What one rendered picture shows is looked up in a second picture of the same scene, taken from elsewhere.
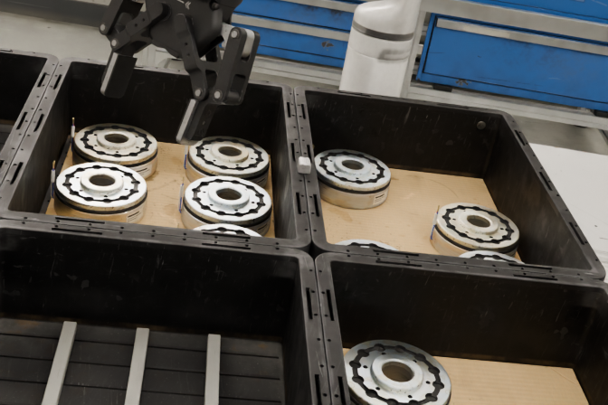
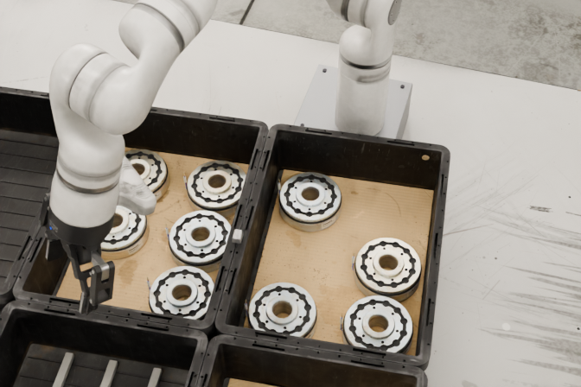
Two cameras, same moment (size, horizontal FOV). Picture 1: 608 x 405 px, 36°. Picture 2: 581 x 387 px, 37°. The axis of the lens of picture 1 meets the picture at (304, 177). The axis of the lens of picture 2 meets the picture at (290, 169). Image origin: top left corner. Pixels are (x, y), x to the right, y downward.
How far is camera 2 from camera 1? 0.72 m
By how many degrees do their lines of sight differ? 27
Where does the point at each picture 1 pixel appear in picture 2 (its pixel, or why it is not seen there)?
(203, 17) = (80, 250)
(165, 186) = (169, 208)
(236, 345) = (173, 374)
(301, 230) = (210, 310)
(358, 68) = (343, 85)
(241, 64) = (102, 285)
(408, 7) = (374, 49)
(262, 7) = not seen: outside the picture
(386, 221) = (328, 246)
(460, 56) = not seen: outside the picture
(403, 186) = (358, 202)
